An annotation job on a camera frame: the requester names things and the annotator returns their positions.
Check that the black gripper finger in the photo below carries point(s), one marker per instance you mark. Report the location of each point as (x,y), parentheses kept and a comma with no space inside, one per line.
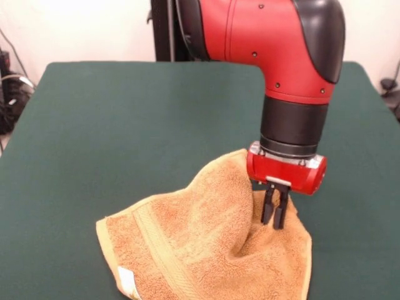
(280,212)
(267,206)

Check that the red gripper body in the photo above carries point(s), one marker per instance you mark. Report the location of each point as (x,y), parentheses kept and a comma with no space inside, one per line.
(281,173)

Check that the orange terry towel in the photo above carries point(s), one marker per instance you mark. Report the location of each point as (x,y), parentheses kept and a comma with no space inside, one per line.
(193,237)

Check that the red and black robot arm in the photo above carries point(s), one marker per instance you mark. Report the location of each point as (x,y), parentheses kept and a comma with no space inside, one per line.
(281,62)

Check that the dark green table cloth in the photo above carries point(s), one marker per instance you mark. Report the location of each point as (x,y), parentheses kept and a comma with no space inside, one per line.
(93,140)

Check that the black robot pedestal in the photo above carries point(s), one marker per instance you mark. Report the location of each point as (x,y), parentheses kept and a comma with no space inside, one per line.
(164,31)

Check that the black wall power adapter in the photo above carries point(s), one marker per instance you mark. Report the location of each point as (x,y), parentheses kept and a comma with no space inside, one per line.
(4,62)

